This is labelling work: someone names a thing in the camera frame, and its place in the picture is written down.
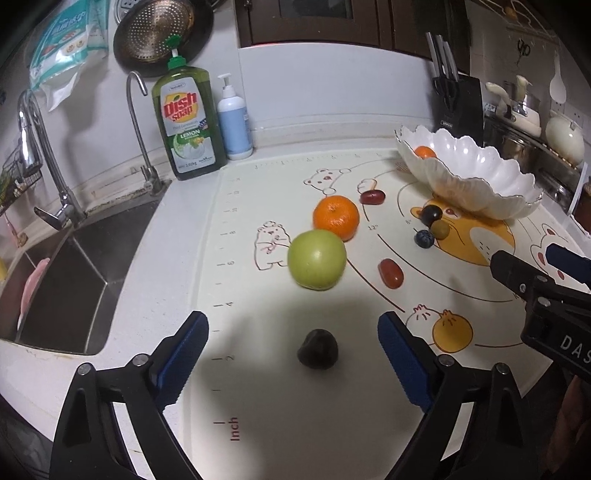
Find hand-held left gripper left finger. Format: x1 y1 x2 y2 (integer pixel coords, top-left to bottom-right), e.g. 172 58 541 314
50 311 209 480

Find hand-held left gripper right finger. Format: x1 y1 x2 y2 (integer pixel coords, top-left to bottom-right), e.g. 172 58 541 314
377 311 552 480

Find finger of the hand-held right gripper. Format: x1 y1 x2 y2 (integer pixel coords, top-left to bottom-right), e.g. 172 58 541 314
489 250 561 305
544 242 591 294

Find red cherry tomato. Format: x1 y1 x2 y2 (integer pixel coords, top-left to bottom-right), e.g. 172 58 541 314
379 258 404 289

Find white scalloped bowl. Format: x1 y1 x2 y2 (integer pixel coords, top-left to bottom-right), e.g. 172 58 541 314
394 126 546 220

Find green apple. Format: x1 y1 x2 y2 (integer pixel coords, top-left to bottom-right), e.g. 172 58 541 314
287 229 347 291

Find mandarin orange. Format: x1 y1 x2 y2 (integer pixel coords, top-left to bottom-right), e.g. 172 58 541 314
312 195 360 241

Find brown jar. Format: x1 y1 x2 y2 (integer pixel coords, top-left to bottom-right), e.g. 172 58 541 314
573 182 591 236

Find cartoon bear silicone baking mat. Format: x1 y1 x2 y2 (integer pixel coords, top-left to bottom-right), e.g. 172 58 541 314
152 148 591 480

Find cream round teapot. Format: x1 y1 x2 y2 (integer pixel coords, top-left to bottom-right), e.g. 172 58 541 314
546 113 586 165

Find steel pot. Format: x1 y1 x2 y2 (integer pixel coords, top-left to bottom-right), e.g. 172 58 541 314
482 115 557 174

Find steel sink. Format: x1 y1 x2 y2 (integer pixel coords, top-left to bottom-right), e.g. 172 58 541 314
0 196 167 356

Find cream kettle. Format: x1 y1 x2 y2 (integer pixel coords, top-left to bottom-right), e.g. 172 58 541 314
485 75 542 137

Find black knife block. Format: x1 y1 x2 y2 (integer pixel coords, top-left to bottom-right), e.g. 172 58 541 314
431 76 485 146

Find pink sponge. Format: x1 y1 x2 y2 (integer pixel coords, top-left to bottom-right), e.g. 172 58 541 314
17 258 51 330

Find white rice spoon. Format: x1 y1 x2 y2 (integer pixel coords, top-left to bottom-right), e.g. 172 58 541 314
549 48 568 104

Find black scissors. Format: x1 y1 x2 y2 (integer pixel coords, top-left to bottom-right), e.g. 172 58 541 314
433 78 460 112

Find thin gooseneck faucet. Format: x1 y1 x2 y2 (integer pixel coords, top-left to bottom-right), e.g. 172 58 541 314
126 71 164 195

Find large chrome faucet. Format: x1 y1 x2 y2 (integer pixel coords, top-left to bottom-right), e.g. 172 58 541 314
17 90 88 232

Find green dish soap bottle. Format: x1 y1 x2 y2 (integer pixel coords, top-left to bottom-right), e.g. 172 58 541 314
152 36 228 182

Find white blue pump bottle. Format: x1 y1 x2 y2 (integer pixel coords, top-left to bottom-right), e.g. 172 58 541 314
216 73 254 161

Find dark wooden cabinet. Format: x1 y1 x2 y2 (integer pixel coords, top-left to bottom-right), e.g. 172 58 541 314
233 0 472 70

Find metal colander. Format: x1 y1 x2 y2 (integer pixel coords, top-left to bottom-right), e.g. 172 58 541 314
113 0 215 75

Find plastic bag package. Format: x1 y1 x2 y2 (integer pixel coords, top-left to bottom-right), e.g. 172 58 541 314
28 0 112 112

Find steel-handled knife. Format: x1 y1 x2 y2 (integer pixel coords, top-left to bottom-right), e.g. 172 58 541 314
436 34 452 82
444 41 461 84
425 32 441 80

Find black wire rack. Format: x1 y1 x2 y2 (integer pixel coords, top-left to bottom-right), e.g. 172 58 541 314
0 143 44 215

